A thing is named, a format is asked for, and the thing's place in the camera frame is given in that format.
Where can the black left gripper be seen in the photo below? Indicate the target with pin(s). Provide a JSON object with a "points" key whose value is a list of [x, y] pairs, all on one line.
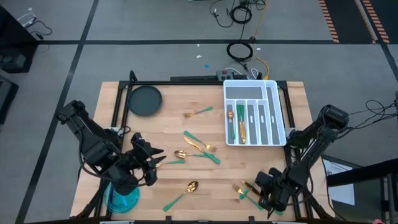
{"points": [[149, 171]]}

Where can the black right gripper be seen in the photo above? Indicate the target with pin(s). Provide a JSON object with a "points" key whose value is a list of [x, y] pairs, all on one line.
{"points": [[275, 194]]}

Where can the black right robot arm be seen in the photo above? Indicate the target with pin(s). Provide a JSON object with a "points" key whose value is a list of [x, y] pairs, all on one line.
{"points": [[311, 149]]}

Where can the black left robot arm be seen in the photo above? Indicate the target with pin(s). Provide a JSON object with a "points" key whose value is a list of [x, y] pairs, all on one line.
{"points": [[93, 146]]}

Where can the blue transparent round plate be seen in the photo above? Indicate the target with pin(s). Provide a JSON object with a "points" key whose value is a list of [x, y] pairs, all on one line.
{"points": [[124, 202]]}

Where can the black round plate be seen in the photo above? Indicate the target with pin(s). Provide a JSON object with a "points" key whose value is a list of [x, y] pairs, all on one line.
{"points": [[145, 101]]}

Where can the white paper sheet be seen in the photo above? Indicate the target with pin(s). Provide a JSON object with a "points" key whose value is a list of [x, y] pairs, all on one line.
{"points": [[340, 186]]}

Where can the black table bar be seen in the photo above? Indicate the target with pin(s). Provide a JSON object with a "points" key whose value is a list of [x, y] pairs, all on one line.
{"points": [[360, 174]]}

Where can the white cutlery tray grey pads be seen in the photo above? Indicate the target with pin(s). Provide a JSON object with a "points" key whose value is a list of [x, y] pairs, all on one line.
{"points": [[250, 92]]}

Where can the grey power strip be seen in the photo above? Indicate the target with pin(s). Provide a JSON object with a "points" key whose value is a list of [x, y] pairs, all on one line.
{"points": [[225, 75]]}

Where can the black desk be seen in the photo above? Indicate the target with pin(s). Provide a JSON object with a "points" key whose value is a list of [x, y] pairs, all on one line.
{"points": [[15, 37]]}

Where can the black mat orange striped edges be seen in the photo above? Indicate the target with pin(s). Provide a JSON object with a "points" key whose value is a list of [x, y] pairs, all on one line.
{"points": [[348, 18]]}

